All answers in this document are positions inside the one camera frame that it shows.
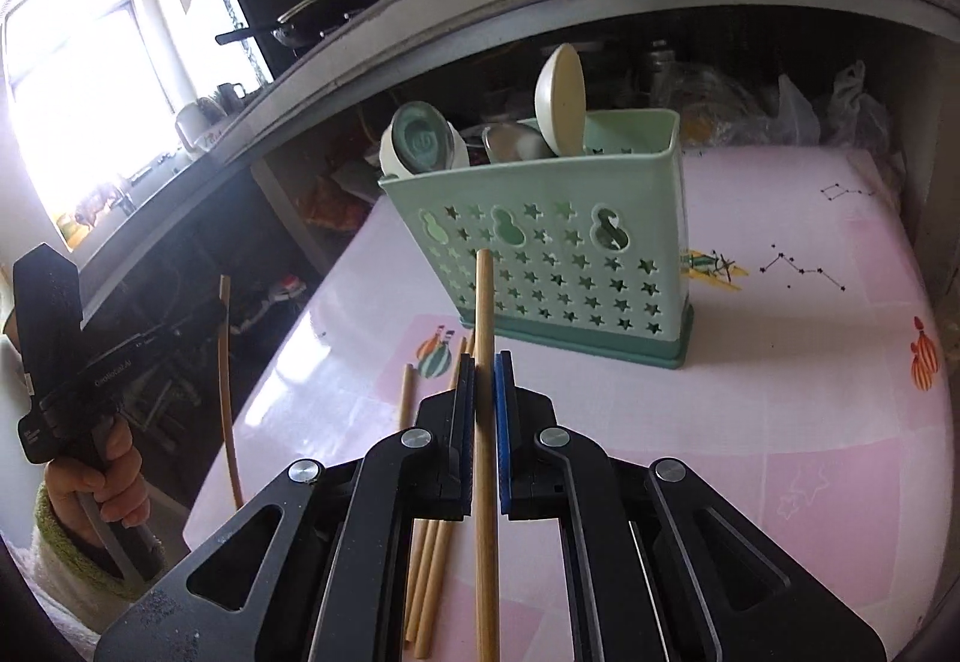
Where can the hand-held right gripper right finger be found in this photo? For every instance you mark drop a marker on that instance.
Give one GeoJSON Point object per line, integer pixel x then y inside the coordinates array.
{"type": "Point", "coordinates": [504, 422]}

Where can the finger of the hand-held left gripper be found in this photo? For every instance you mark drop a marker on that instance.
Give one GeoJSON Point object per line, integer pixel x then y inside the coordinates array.
{"type": "Point", "coordinates": [195, 328]}

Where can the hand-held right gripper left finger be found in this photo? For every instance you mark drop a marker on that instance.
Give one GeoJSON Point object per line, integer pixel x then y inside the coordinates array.
{"type": "Point", "coordinates": [466, 422]}

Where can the wooden chopstick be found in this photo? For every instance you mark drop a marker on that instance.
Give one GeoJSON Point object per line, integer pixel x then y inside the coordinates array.
{"type": "Point", "coordinates": [485, 332]}
{"type": "Point", "coordinates": [225, 392]}

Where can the green star-cutout utensil holder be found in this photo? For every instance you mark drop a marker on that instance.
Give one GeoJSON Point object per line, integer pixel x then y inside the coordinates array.
{"type": "Point", "coordinates": [585, 347]}

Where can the bundle of wooden chopsticks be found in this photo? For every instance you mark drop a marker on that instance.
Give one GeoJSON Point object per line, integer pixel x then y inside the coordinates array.
{"type": "Point", "coordinates": [429, 587]}

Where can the person's left forearm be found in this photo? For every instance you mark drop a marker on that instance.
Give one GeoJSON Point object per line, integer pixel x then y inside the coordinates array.
{"type": "Point", "coordinates": [60, 564]}

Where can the person's left hand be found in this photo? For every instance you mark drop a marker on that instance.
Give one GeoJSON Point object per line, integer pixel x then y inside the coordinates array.
{"type": "Point", "coordinates": [112, 497]}

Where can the orange plastic bag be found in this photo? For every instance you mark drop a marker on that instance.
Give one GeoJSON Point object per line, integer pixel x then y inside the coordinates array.
{"type": "Point", "coordinates": [330, 204]}

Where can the white mug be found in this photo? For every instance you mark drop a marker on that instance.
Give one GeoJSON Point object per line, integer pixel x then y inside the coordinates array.
{"type": "Point", "coordinates": [191, 118]}

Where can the window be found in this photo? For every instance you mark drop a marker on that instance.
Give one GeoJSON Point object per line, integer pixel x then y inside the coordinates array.
{"type": "Point", "coordinates": [82, 84]}

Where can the black mug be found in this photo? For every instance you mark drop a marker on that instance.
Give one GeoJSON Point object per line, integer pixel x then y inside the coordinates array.
{"type": "Point", "coordinates": [229, 92]}

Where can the pink printed tablecloth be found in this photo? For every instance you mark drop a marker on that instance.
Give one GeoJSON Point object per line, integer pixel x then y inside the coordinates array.
{"type": "Point", "coordinates": [750, 407]}

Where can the black wok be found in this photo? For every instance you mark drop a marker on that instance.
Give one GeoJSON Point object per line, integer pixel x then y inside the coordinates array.
{"type": "Point", "coordinates": [330, 9]}

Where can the white plastic bag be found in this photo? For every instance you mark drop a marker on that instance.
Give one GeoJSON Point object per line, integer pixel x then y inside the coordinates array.
{"type": "Point", "coordinates": [855, 107]}

